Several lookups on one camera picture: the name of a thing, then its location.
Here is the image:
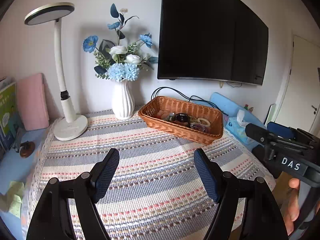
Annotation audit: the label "black bangle bracelet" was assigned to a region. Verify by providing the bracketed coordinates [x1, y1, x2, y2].
[173, 113, 192, 124]

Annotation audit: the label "person's right hand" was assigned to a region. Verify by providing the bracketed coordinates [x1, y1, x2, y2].
[283, 178, 300, 235]

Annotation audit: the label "blue tissue pack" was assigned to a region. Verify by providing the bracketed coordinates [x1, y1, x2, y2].
[226, 109, 254, 145]

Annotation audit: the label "light blue tray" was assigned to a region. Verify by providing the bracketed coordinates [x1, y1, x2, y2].
[210, 92, 266, 152]

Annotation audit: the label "light green cloth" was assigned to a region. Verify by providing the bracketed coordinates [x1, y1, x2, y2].
[1, 181, 24, 218]

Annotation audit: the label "white door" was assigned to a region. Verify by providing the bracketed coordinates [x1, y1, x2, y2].
[275, 36, 319, 135]

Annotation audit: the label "brown wicker basket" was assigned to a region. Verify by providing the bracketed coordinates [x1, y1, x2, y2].
[138, 96, 223, 145]

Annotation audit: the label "small brown wooden dish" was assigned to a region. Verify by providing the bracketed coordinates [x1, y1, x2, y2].
[19, 141, 35, 158]

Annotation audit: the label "woven striped table mat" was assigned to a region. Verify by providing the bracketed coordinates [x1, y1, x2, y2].
[26, 108, 277, 240]

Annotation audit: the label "white desk lamp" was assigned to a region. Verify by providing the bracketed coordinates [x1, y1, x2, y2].
[24, 2, 88, 141]

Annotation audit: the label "green children's book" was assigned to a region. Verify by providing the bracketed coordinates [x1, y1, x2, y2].
[0, 82, 23, 152]

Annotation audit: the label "white ribbed vase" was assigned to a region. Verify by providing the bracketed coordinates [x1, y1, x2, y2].
[111, 80, 135, 120]

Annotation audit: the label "blue white artificial flowers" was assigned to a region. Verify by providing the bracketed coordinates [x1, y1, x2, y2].
[82, 4, 158, 82]

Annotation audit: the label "black cable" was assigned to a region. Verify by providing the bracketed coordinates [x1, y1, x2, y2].
[150, 87, 230, 117]

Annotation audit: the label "black wall television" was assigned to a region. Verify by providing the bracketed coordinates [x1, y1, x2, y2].
[157, 0, 268, 85]

